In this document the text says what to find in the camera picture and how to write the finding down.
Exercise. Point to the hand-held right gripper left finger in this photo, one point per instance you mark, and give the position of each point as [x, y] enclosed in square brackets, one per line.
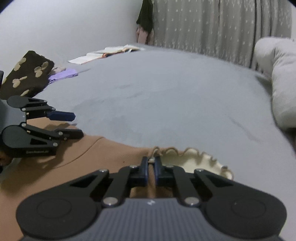
[145, 169]

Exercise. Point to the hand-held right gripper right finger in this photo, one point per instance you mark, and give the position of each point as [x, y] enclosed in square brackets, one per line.
[158, 170]

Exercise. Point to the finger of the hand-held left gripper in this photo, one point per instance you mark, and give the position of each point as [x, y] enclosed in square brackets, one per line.
[62, 115]
[69, 134]

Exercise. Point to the tan ribbed sweater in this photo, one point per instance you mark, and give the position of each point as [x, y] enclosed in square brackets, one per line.
[81, 157]

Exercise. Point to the purple cloth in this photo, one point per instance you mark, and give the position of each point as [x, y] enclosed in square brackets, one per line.
[63, 75]

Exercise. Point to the small beige cloth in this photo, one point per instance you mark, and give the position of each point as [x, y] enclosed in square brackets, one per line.
[59, 69]

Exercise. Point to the dark brown beige-patterned garment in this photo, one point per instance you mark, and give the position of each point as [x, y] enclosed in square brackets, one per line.
[27, 71]

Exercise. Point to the open book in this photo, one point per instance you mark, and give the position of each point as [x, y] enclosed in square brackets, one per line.
[104, 54]

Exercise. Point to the dark hanging garment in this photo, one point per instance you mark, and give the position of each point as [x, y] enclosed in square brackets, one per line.
[145, 16]

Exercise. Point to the grey star-print curtain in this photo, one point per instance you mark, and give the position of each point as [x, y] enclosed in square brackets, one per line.
[208, 30]

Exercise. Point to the light grey quilt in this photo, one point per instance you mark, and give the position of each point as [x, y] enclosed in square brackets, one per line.
[282, 81]

